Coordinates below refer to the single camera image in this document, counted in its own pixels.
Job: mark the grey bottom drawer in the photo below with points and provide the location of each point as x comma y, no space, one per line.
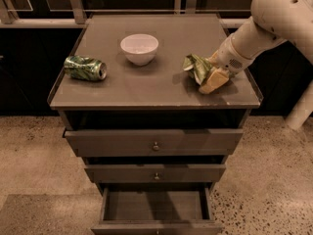
156,211

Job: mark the white ceramic bowl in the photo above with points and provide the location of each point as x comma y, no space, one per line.
139,49

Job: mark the green jalapeno chip bag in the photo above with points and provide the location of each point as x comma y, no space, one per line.
198,68

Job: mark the metal railing frame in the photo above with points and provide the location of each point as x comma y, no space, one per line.
13,11

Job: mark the grey middle drawer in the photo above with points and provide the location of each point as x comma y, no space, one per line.
154,173

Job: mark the grey drawer cabinet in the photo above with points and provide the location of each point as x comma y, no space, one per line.
158,95

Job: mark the grey top drawer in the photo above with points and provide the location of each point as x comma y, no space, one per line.
153,142

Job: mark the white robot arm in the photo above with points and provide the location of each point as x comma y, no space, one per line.
271,23

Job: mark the grey drawer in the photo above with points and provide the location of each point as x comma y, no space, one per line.
153,142
154,173
156,211

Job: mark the crushed green soda can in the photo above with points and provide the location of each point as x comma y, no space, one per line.
85,68

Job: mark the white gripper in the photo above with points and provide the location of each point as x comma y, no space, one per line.
230,60

